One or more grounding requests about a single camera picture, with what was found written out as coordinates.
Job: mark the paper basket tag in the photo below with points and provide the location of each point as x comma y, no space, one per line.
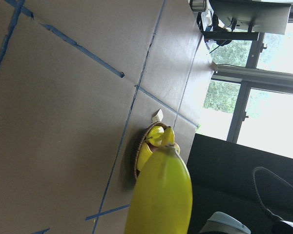
157,116

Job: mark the yellow banana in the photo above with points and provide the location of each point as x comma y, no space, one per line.
162,196
168,136

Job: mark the yellow pear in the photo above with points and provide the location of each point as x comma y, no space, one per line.
143,156

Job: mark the aluminium frame post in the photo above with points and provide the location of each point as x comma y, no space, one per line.
222,68

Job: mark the black monitor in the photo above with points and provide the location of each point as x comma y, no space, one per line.
248,19

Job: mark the brown wicker basket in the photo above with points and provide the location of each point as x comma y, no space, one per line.
138,144

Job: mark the steel cup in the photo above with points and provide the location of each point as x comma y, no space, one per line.
198,5

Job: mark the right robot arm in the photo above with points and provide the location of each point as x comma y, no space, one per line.
222,223

